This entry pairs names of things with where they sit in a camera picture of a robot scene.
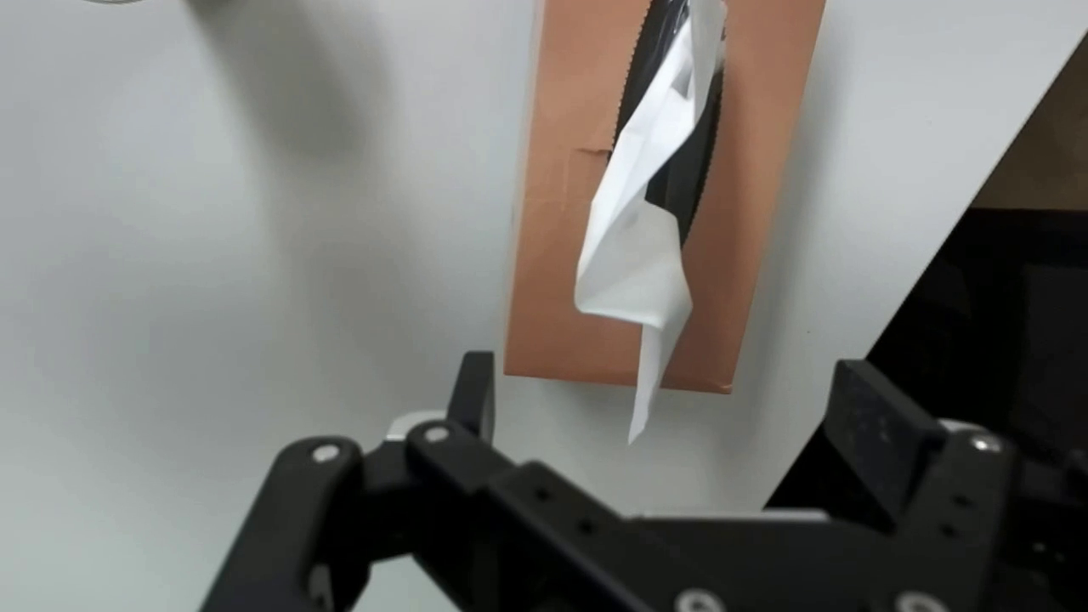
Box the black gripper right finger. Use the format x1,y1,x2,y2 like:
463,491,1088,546
823,357,1088,612

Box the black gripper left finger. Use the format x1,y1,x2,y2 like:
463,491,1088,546
199,351,639,612

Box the white tissue paper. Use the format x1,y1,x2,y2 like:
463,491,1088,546
570,0,729,448

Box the orange tissue box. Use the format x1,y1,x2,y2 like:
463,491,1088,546
502,0,831,399

